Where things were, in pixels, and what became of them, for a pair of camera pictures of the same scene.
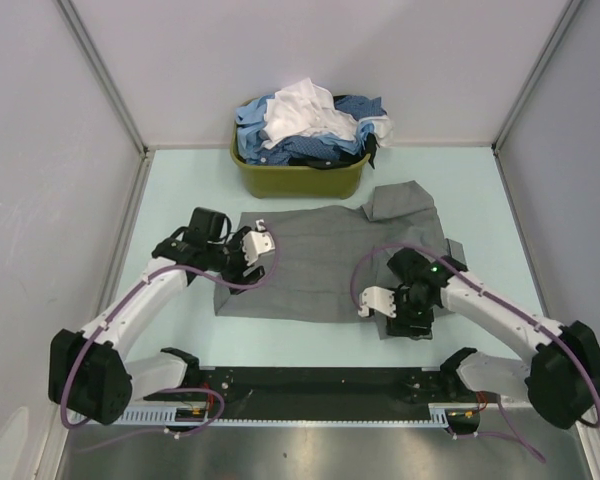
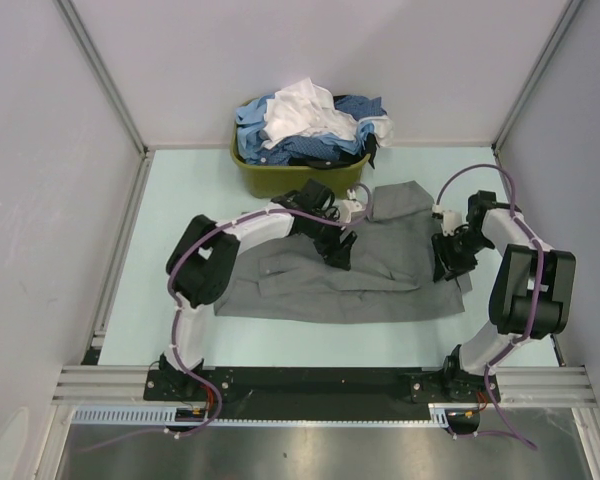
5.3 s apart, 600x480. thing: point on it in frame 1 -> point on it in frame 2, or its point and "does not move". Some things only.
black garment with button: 343,157 does not move
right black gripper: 400,326 -> 446,264
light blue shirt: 250,116 does not move
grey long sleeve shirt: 328,256 does not move
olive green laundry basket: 267,181 does not move
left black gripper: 252,276 -> 333,251
